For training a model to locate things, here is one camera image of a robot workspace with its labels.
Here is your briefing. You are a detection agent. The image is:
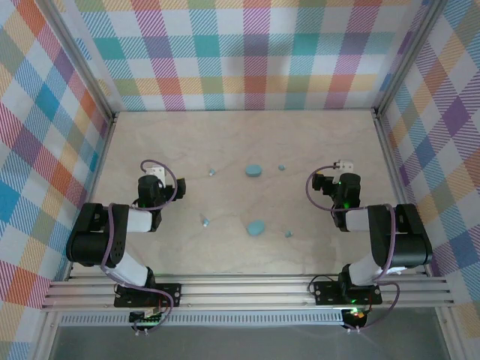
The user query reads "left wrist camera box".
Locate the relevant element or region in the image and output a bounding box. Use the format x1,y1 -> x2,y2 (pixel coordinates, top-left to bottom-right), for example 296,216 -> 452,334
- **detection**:
145,164 -> 167,185

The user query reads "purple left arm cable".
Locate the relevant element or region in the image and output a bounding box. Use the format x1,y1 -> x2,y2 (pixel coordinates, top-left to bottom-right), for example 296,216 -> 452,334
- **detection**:
99,159 -> 178,333

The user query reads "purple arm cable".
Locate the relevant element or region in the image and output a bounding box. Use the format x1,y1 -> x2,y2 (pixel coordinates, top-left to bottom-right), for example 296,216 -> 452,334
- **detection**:
99,159 -> 178,333
305,163 -> 401,333

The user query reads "aluminium table side rail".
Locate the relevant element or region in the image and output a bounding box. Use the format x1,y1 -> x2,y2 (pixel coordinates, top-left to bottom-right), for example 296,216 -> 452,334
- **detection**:
63,112 -> 120,281
373,111 -> 431,277

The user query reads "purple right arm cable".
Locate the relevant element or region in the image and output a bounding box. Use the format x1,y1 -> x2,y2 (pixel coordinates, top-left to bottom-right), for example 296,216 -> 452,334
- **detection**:
305,163 -> 401,333

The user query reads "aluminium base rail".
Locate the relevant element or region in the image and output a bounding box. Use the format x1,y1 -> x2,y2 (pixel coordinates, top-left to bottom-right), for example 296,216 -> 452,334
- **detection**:
41,273 -> 455,311

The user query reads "aluminium frame post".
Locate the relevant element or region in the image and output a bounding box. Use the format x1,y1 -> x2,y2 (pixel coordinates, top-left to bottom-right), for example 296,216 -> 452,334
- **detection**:
35,0 -> 119,121
373,0 -> 451,119

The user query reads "slotted grey cable duct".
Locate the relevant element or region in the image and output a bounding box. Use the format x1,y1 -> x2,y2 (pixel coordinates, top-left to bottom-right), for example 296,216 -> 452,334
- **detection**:
59,309 -> 346,326

